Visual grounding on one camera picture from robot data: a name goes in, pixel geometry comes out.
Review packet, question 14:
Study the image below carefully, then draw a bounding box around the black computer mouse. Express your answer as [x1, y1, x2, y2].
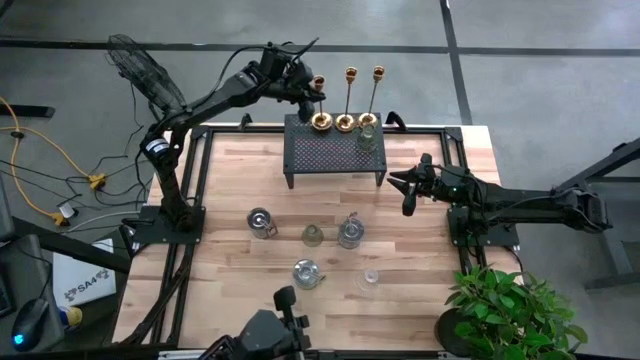
[10, 298, 50, 352]

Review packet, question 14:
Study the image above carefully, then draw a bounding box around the dark grey desk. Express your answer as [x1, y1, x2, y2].
[0, 233, 66, 354]

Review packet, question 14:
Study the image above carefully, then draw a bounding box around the clear ribbed glass candle holder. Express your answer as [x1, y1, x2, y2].
[356, 268, 382, 292]

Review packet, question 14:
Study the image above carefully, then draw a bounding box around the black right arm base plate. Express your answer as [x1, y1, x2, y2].
[447, 207, 521, 248]

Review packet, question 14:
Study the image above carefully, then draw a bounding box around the tall gold candlestick holder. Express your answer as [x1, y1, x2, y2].
[357, 65, 387, 129]
[334, 66, 358, 133]

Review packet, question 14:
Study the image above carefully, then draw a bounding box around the green leafy plant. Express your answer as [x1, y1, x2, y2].
[443, 264, 590, 360]

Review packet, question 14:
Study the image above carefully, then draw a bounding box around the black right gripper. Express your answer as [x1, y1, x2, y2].
[386, 152, 454, 218]

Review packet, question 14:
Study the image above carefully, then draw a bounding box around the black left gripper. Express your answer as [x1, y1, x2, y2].
[258, 43, 328, 123]

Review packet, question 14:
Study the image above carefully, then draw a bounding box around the black slanted beam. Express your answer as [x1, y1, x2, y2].
[12, 215, 132, 275]

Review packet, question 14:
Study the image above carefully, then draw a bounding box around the yellow cable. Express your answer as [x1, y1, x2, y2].
[0, 96, 109, 227]

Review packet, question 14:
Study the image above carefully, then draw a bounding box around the thin black cable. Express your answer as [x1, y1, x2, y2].
[92, 82, 146, 174]

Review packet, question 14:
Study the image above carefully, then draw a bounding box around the black leader arm handle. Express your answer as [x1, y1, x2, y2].
[197, 284, 312, 360]

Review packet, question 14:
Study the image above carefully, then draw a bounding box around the white printed cardboard box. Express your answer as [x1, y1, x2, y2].
[52, 238, 117, 307]

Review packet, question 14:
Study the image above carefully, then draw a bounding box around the black plant pot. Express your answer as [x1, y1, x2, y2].
[433, 307, 474, 359]

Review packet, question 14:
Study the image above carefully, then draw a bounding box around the short gold candlestick holder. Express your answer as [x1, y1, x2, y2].
[310, 74, 334, 132]

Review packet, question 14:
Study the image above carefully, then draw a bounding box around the black metal stand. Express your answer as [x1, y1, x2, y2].
[551, 137, 640, 294]

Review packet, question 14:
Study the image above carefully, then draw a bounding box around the short black flat bar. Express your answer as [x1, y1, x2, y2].
[0, 104, 57, 120]

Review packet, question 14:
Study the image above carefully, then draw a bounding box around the black aluminium table frame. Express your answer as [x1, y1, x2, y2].
[117, 123, 489, 347]

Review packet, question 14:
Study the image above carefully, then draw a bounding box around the green ribbed glass candle holder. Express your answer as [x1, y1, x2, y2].
[301, 223, 325, 249]
[356, 124, 380, 154]

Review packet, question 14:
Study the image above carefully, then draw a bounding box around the black wire cage fan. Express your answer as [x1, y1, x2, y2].
[103, 33, 197, 129]

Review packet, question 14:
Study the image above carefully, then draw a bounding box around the yellow round small object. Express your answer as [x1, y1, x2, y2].
[56, 305, 84, 330]

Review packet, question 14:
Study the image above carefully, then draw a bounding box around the silver glass candle holder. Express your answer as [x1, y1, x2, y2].
[246, 207, 279, 240]

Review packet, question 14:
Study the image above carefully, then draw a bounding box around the black perforated metal shelf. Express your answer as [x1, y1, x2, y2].
[282, 113, 389, 190]

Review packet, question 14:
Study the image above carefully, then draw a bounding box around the white power adapter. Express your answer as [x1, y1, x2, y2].
[56, 200, 80, 220]

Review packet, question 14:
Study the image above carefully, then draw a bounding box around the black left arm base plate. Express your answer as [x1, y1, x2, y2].
[130, 204, 207, 246]

